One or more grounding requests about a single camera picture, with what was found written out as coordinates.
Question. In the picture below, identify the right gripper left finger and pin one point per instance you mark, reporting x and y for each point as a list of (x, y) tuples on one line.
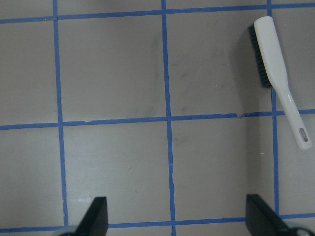
[(95, 220)]

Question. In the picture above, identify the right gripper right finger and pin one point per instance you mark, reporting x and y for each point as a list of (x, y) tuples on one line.
[(261, 220)]

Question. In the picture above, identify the beige hand brush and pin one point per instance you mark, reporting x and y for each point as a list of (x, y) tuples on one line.
[(272, 73)]

